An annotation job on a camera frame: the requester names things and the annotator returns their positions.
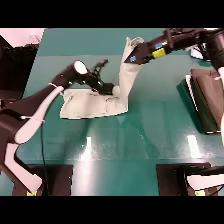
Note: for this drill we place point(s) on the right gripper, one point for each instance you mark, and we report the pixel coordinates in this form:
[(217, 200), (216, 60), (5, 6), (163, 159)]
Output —
[(143, 53)]

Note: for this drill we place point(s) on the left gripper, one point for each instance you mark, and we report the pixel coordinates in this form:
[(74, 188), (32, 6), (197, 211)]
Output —
[(101, 86)]

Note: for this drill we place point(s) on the brown garment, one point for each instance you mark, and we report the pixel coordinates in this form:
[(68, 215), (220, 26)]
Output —
[(208, 93)]

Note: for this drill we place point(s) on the dark green garment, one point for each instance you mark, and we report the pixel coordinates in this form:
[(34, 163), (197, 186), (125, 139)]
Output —
[(196, 113)]

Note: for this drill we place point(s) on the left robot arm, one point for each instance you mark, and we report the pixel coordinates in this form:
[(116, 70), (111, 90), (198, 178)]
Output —
[(33, 123)]

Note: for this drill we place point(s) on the white shirt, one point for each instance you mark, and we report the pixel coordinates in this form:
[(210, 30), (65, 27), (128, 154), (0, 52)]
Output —
[(96, 105)]

